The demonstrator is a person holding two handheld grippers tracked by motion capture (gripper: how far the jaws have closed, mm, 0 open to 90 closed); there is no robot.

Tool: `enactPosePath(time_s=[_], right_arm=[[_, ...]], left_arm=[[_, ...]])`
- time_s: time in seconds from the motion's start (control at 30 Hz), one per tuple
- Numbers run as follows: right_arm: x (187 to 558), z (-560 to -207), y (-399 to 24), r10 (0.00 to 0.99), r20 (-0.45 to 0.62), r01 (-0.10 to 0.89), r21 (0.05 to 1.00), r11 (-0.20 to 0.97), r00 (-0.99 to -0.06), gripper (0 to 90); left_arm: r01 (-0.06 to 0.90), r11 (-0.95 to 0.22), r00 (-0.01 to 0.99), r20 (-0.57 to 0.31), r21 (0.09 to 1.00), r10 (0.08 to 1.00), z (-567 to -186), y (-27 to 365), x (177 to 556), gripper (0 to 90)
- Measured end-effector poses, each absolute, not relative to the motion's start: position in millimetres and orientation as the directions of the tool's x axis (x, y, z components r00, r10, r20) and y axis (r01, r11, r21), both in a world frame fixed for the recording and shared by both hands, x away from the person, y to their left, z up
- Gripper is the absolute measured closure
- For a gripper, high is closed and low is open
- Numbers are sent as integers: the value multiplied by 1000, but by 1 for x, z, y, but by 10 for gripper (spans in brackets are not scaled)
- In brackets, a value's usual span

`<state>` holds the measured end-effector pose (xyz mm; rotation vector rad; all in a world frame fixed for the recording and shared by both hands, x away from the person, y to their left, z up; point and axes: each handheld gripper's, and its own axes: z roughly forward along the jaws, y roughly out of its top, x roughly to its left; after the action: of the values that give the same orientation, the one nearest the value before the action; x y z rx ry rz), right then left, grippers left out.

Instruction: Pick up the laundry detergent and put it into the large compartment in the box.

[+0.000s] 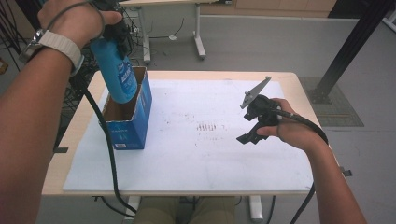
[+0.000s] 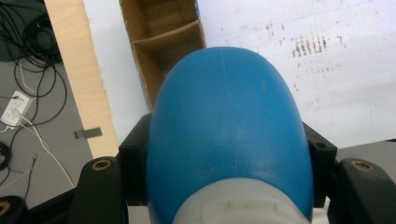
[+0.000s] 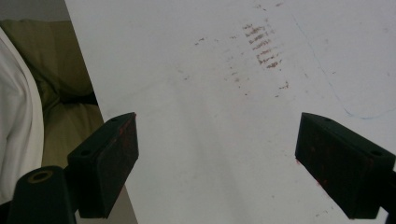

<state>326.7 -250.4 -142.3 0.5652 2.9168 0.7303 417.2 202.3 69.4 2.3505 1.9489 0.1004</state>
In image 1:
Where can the black clip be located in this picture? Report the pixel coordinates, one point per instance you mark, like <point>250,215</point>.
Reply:
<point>346,172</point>

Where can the wooden cabinet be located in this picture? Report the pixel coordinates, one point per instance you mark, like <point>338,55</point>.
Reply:
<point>280,6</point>

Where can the white paper sheet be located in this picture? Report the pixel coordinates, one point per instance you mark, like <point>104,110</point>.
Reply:
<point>186,161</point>

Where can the person's olive trousers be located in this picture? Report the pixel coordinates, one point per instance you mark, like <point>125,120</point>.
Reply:
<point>155,211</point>

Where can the grey floor mat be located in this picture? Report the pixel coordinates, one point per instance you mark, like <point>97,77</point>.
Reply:
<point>342,115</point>

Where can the white-legged background table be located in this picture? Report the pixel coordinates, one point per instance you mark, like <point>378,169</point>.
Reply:
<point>198,34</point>

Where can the person's left hand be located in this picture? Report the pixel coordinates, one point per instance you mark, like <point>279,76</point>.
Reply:
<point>71,21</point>

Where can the blue bottle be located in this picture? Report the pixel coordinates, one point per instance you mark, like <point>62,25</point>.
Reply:
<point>115,77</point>

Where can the wristwatch with white band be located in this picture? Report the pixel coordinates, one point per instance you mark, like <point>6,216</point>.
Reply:
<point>59,43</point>

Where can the blue cardboard box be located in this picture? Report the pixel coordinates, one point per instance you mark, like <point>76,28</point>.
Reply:
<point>130,130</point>

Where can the person's right hand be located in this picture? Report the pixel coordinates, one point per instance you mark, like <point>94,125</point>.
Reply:
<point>295,133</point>

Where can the light wooden table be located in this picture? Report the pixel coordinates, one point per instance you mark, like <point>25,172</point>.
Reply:
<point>295,90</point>

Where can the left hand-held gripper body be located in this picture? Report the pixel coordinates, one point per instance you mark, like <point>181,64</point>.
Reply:
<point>120,35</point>

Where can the black metal stand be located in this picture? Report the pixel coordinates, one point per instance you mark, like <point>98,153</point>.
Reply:
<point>348,46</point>

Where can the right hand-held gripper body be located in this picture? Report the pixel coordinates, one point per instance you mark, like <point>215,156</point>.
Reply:
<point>264,109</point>

